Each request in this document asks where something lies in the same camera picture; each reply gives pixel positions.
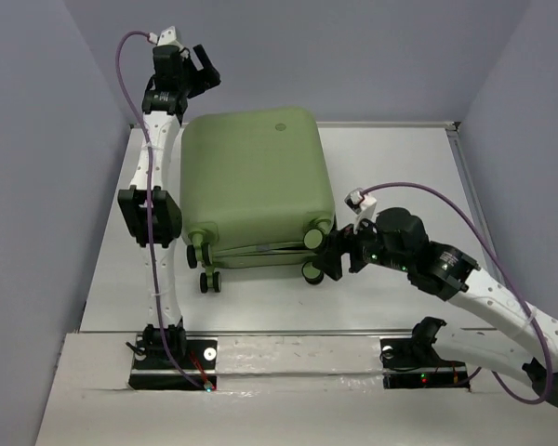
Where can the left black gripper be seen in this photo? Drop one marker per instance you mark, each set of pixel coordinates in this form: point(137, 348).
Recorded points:
point(209, 76)

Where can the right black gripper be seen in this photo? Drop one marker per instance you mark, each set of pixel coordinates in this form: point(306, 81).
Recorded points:
point(330, 258)

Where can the green hard-shell suitcase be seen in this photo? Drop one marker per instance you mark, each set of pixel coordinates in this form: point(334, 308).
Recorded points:
point(254, 191)

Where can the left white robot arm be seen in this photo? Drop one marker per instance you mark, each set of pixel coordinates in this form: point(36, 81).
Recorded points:
point(152, 216)

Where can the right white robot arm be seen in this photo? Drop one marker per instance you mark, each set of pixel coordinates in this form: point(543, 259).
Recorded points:
point(523, 343)

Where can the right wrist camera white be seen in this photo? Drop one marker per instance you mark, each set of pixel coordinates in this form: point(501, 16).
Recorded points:
point(363, 204)

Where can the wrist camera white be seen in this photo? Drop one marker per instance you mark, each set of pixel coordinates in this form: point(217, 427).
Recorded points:
point(167, 37)
point(363, 204)

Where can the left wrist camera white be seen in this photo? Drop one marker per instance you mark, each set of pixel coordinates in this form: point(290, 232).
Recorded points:
point(167, 37)

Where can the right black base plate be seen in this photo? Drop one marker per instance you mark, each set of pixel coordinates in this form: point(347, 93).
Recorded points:
point(418, 367)

